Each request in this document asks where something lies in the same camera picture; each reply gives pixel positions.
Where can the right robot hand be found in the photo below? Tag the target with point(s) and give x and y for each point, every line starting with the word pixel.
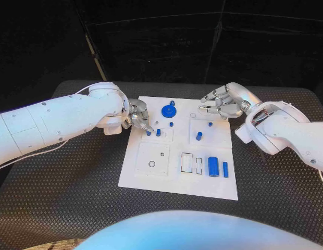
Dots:
pixel 230 103

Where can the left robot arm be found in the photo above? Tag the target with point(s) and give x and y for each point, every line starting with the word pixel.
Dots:
pixel 51 121

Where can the thin blue cylinder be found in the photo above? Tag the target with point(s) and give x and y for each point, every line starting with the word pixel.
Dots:
pixel 225 169

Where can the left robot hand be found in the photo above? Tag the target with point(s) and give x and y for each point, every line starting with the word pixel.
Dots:
pixel 137 115

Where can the thick blue cylinder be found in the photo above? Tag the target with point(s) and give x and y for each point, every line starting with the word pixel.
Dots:
pixel 214 166

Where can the blue gear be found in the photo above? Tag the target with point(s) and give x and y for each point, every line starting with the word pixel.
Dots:
pixel 169 111

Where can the white task board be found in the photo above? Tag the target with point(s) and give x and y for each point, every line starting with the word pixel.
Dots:
pixel 178 156

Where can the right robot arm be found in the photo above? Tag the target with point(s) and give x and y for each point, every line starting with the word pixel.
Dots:
pixel 296 134

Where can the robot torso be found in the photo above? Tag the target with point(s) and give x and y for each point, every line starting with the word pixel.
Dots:
pixel 198 230

